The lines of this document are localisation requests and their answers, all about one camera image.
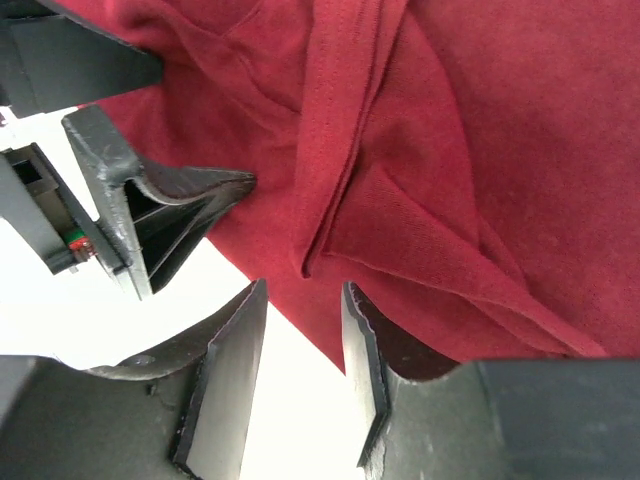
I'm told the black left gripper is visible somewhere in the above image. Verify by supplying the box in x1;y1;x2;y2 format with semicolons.
1;1;256;300

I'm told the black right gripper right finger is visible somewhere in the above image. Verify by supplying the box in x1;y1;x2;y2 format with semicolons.
341;282;639;479

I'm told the dark red t shirt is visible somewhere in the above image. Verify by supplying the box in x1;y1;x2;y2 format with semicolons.
67;1;639;364

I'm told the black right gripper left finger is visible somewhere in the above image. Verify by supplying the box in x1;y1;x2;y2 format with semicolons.
1;280;268;479

